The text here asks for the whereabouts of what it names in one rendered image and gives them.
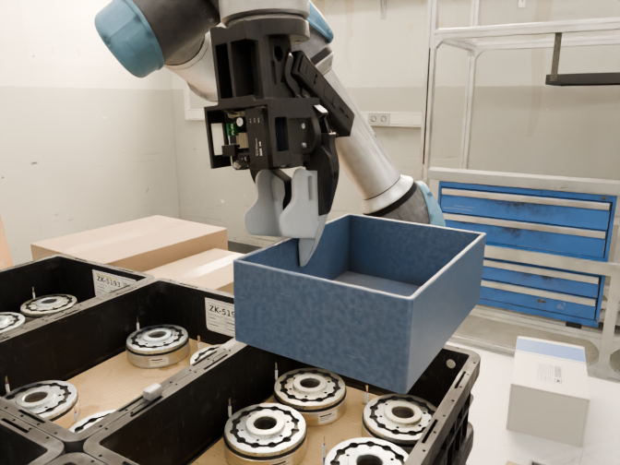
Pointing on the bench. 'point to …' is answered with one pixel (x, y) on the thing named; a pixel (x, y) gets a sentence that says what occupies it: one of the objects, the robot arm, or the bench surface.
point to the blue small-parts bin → (361, 297)
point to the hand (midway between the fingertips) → (301, 250)
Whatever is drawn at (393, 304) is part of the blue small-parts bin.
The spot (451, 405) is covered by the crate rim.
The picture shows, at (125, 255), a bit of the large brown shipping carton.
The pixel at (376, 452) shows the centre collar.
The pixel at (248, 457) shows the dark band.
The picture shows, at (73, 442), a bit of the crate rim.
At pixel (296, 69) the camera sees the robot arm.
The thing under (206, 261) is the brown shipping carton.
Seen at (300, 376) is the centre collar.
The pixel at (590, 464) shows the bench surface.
